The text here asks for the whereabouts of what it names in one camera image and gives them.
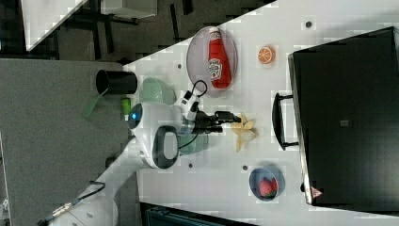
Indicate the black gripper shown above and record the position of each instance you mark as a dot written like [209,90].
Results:
[205,124]

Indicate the yellow peeled plush banana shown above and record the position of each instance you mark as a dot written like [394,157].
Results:
[244,130]

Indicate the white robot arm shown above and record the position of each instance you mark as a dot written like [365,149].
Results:
[156,131]

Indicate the green mug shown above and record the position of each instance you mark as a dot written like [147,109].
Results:
[190,144]

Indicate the red plush ketchup bottle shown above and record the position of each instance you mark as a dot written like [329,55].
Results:
[219,65]

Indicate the blue bowl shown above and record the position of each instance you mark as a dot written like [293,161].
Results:
[268,172]

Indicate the green perforated colander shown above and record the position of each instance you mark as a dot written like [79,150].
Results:
[156,91]

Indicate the grey round plate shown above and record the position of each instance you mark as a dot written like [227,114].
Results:
[197,60]

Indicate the red plush strawberry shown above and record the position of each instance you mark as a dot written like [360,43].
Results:
[268,188]

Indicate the orange slice toy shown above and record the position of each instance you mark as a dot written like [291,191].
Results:
[266,54]

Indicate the black cylindrical cup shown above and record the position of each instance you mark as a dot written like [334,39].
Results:
[113,82]

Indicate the green plastic spatula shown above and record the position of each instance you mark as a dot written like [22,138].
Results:
[92,104]

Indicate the black toaster oven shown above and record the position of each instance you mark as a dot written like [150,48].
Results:
[345,96]

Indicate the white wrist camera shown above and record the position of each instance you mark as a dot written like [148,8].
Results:
[188,102]

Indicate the black oven door handle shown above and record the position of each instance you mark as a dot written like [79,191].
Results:
[277,121]

